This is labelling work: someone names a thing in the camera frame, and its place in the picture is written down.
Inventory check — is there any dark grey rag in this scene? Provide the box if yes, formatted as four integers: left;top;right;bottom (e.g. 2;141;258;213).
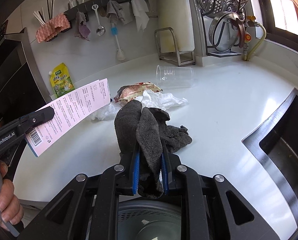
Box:
114;100;192;199

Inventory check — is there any white tissue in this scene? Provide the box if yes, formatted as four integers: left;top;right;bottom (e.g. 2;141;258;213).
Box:
136;89;188;111

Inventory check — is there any red patterned snack wrapper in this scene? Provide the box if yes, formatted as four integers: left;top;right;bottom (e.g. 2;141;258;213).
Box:
114;82;162;102

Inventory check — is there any clear plastic cup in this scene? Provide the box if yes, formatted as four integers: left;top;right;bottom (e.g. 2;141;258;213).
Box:
156;65;194;88

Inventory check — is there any clear plastic bag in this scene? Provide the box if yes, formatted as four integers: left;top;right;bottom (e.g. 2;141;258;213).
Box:
88;101;121;121

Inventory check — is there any grey perforated trash bin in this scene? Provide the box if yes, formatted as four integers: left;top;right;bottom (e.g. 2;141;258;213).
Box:
118;200;181;239

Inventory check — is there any black kitchen sink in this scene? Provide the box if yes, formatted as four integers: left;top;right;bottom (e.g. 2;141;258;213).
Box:
241;87;298;227

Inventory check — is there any person's left hand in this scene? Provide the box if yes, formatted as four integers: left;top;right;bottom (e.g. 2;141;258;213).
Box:
0;161;24;231

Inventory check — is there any yellow green refill pouch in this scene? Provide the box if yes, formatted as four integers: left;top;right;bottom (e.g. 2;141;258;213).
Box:
49;63;75;98

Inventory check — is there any pink sponge cloth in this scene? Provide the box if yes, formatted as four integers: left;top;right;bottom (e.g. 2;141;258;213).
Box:
36;12;71;43

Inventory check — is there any white chopsticks bundle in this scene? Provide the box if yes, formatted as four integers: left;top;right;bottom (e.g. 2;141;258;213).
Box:
33;10;46;25

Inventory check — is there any purple grey hanging cloth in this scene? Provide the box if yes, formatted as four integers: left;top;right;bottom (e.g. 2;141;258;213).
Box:
74;11;90;41

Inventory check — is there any blue white bottle brush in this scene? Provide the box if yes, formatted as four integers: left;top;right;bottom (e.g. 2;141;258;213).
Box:
111;23;126;61

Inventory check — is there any steel hanging ladle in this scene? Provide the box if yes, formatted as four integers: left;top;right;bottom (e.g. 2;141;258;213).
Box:
92;4;106;36

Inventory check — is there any steel cutting board stand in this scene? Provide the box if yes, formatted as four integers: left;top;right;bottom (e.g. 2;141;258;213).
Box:
154;27;196;67

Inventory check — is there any glass pot lid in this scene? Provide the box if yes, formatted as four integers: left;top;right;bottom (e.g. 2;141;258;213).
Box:
208;11;245;53

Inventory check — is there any white hanging cloth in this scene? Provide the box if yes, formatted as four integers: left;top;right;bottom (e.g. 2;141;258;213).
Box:
131;0;149;31

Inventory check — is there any white cutting board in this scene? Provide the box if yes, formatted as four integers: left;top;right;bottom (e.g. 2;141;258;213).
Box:
157;0;195;51

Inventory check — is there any grey wall hook rail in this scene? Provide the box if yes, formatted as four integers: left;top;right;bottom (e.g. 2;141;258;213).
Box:
63;0;155;22

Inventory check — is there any yellow gas hose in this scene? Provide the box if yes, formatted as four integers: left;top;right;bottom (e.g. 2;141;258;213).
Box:
243;23;268;61

